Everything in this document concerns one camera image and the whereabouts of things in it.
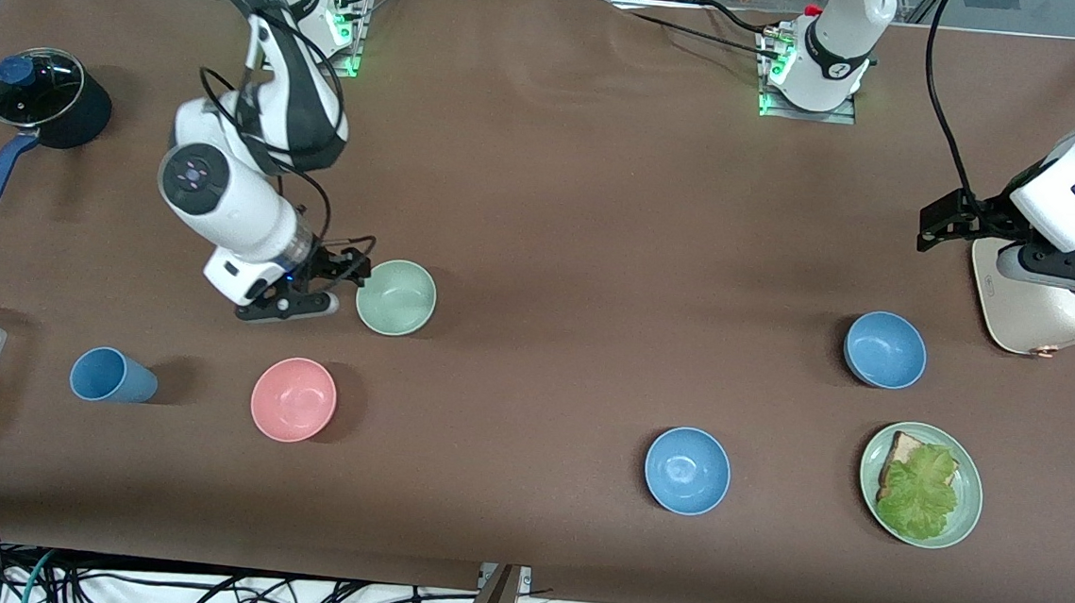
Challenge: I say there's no pale green bowl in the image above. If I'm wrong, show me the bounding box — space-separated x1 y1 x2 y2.
354 257 440 340

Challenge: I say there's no blue bowl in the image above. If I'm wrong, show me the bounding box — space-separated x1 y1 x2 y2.
841 309 930 392
641 425 734 519

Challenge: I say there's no pink bowl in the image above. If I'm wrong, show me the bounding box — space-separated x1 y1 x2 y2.
248 355 341 446

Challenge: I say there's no cream white toaster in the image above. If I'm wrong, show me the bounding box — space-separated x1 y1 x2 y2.
965 236 1075 360

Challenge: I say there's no brown table mat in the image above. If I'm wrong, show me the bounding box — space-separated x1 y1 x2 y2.
0 0 1075 603

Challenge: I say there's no bread slice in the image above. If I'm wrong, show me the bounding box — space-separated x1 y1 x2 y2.
877 429 931 505

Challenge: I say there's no blue plastic cup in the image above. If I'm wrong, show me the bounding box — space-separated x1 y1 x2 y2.
68 344 161 407

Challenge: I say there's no green lettuce leaf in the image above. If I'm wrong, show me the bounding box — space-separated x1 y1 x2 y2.
873 441 964 544

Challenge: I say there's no pale green plate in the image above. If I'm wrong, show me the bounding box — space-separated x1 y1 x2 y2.
855 419 989 553

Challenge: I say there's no glass pot lid blue knob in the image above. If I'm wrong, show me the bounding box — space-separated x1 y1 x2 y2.
0 43 91 132

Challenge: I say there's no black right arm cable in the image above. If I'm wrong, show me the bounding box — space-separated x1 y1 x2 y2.
185 0 395 283

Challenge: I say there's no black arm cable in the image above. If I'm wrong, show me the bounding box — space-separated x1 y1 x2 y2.
185 0 395 283
915 0 995 212

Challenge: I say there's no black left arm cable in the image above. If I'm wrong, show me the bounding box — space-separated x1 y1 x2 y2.
915 0 995 212

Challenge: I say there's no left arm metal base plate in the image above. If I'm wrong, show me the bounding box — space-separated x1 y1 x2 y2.
755 28 865 127

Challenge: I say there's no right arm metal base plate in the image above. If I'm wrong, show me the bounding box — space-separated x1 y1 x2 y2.
322 0 371 80

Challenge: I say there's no black pot with blue handle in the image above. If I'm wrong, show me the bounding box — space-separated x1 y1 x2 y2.
0 65 117 219

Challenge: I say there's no black cable on mat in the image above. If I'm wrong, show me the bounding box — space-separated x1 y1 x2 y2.
703 0 772 37
623 9 785 62

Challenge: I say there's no small metal bracket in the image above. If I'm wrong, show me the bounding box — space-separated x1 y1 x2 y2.
478 561 535 592

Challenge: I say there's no teal floor cable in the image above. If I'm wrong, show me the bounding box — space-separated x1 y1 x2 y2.
20 547 59 603

